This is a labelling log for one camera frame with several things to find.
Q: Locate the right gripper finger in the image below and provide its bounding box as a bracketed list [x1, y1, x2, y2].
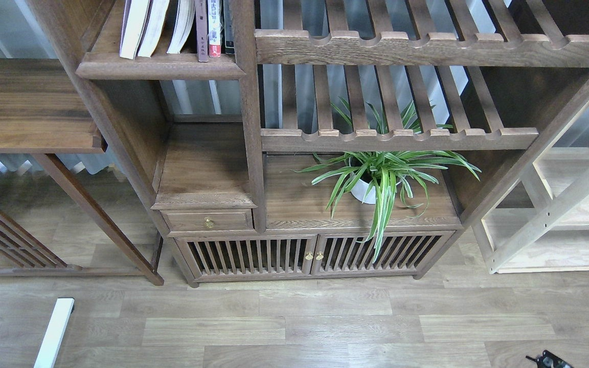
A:
[526, 350, 573, 368]

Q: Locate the white and yellow book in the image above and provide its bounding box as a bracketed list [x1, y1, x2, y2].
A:
[166, 1, 195, 54]

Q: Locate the red cover book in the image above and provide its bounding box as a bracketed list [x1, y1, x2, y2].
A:
[137, 1, 170, 57]

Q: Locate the pale pink book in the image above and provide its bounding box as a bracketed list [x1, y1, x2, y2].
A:
[119, 0, 150, 60]

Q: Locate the light wooden shelf unit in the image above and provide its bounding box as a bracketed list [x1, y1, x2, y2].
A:
[473, 98, 589, 274]

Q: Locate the right slatted cabinet door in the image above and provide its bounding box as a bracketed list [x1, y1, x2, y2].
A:
[304, 231, 454, 278]

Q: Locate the green spider plant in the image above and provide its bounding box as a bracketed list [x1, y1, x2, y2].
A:
[301, 150, 481, 262]

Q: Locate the white plant pot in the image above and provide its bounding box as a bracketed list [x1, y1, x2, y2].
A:
[348, 157, 403, 206]

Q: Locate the dark wooden bookshelf cabinet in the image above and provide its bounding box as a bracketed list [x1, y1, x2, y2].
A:
[28, 1, 589, 286]

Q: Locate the small wooden drawer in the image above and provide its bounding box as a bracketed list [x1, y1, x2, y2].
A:
[161, 208, 253, 232]

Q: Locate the dark upright book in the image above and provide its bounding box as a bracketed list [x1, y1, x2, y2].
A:
[222, 0, 235, 55]

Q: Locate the red white upright book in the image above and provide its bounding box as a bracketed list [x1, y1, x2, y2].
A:
[207, 0, 222, 58]

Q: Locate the white metal leg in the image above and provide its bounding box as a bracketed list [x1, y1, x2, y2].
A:
[33, 297, 75, 367]

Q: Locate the maroon upright book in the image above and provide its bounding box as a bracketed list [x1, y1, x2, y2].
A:
[194, 0, 209, 62]

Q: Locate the dark wooden side table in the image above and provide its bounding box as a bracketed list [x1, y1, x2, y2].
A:
[0, 58, 164, 286]

